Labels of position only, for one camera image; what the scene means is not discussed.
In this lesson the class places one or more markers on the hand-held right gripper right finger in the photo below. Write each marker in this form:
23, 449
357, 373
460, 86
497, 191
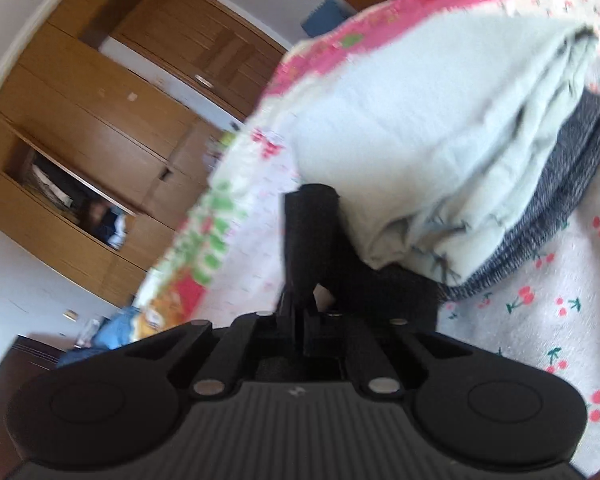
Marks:
321, 331

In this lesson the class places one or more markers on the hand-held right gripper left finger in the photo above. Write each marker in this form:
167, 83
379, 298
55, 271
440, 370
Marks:
287, 324

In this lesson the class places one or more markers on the black pants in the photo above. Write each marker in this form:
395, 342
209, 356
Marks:
310, 230

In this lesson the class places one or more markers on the white cherry print sheet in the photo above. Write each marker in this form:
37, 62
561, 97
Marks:
530, 310

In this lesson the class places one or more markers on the pile of dark clothes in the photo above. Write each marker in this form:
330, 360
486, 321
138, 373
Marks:
100, 215

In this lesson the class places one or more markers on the light blue folded cloth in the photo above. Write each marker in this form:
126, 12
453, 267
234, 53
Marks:
405, 125

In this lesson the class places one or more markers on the dark wooden furniture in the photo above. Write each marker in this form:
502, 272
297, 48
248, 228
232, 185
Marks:
30, 355

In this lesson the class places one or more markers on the pink cartoon print quilt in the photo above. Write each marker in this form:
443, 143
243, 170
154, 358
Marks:
340, 45

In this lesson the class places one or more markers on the brown wooden wardrobe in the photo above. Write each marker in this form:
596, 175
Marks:
95, 110

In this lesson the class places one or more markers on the dark grey knit folded cloth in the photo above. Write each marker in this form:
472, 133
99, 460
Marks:
570, 160

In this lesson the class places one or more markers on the wall socket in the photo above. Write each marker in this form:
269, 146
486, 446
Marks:
71, 315

